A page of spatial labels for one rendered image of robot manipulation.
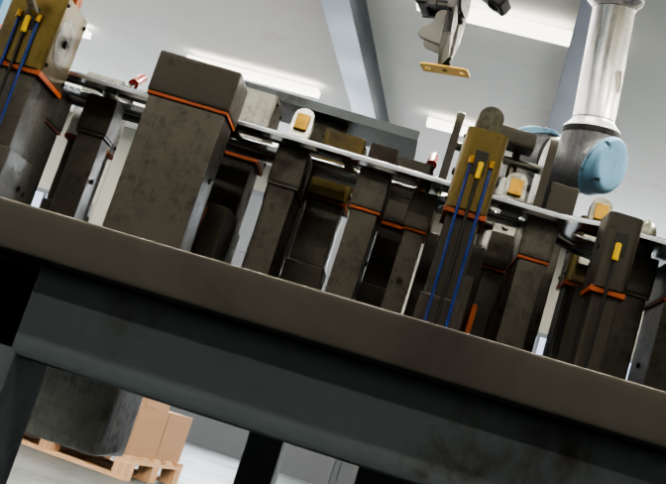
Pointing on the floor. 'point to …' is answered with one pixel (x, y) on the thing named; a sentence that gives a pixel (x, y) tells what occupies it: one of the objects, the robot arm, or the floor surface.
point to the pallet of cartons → (151, 423)
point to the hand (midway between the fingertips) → (446, 60)
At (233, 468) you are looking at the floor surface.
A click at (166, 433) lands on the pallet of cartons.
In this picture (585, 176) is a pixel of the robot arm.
